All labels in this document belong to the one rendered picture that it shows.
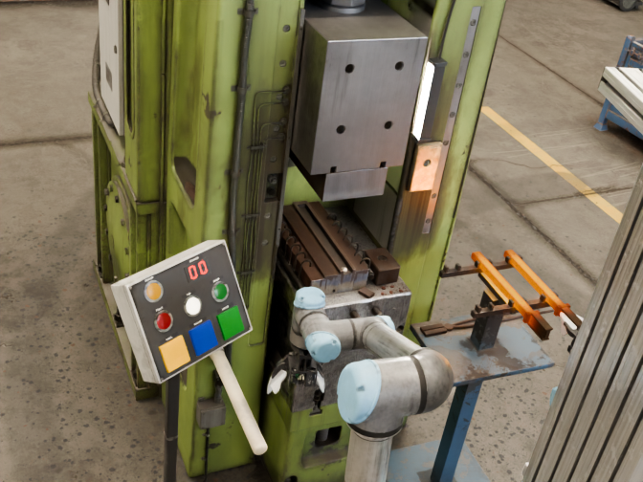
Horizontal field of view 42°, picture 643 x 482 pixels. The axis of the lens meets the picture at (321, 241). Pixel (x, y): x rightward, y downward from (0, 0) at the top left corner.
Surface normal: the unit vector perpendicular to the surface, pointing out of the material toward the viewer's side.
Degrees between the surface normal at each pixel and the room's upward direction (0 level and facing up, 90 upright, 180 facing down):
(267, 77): 90
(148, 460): 0
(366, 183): 90
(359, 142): 90
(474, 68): 90
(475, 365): 0
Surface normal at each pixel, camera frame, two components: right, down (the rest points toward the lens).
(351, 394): -0.93, -0.05
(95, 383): 0.12, -0.82
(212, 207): 0.39, 0.55
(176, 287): 0.70, -0.02
